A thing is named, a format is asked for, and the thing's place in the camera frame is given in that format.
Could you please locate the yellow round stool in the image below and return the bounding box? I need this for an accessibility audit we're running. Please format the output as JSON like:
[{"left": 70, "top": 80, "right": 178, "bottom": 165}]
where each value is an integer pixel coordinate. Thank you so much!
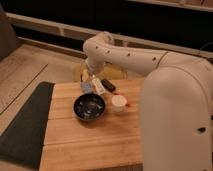
[{"left": 73, "top": 63, "right": 127, "bottom": 82}]

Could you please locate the dark green floor mat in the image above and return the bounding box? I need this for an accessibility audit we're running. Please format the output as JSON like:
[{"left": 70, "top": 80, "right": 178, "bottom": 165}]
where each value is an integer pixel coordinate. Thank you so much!
[{"left": 0, "top": 82, "right": 54, "bottom": 169}]

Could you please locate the dark blue bowl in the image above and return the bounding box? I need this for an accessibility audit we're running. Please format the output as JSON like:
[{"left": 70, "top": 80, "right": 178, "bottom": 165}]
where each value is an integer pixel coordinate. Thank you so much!
[{"left": 73, "top": 93, "right": 105, "bottom": 121}]

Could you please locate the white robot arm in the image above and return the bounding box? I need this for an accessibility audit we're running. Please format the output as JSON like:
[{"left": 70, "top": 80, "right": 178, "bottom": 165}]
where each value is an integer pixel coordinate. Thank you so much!
[{"left": 83, "top": 32, "right": 213, "bottom": 171}]

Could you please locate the blue chip bag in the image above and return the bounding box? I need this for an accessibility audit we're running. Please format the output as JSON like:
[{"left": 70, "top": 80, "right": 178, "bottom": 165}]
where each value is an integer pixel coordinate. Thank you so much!
[{"left": 81, "top": 82, "right": 93, "bottom": 94}]

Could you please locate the black rectangular device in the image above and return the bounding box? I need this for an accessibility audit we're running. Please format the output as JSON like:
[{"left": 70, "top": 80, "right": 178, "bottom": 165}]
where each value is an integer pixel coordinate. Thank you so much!
[{"left": 101, "top": 79, "right": 116, "bottom": 92}]

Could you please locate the white paper cup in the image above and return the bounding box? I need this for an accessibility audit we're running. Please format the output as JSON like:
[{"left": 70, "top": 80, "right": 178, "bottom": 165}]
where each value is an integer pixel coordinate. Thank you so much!
[{"left": 111, "top": 95, "right": 127, "bottom": 112}]

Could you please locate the white plastic bottle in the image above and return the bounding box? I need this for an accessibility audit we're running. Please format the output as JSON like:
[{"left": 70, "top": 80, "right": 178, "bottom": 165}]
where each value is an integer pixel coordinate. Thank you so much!
[{"left": 92, "top": 77, "right": 105, "bottom": 95}]

